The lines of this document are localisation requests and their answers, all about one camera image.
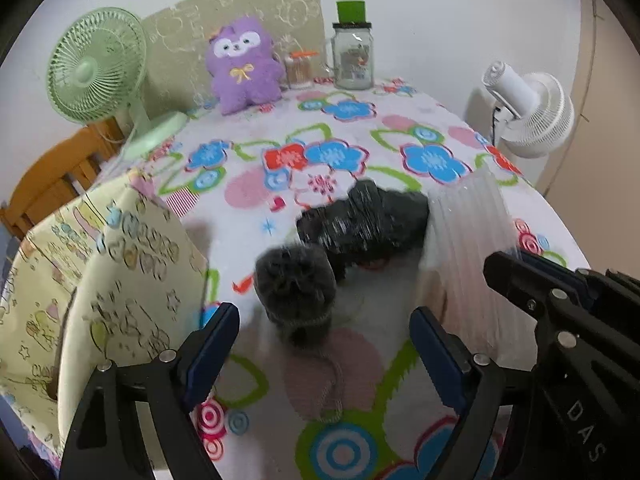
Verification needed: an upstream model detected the beige wooden door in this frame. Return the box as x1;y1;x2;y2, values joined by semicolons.
537;0;639;276

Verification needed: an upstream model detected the black plastic bag bundle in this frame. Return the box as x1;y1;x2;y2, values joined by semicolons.
296;179;430;281

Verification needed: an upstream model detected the purple plush toy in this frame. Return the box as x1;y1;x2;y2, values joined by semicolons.
205;16;284;116

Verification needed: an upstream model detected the toothpick jar orange lid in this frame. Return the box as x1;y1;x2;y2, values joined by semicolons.
284;51;319;90

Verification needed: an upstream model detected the floral tablecloth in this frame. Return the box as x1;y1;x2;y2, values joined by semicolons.
24;77;591;480

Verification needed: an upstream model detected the glass jar with green lid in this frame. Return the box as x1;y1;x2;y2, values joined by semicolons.
328;0;374;90

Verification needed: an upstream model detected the white circulator fan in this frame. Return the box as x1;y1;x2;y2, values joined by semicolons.
482;61;575;159

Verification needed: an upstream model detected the green desk fan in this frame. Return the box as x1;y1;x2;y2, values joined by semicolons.
46;6;189;160

